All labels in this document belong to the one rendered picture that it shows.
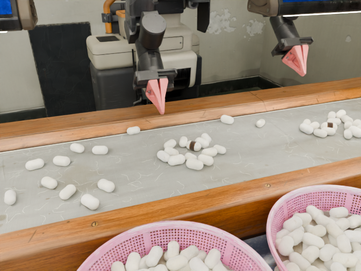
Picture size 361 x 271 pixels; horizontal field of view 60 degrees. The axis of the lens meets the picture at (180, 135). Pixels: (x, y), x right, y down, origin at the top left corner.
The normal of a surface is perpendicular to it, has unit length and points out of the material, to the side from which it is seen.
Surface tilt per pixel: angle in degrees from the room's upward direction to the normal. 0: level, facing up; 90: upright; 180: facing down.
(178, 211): 0
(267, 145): 0
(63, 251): 90
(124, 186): 0
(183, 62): 98
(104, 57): 90
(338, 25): 90
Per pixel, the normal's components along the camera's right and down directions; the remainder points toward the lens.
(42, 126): 0.00, -0.88
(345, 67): -0.92, 0.18
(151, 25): 0.25, -0.38
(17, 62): 0.37, 0.43
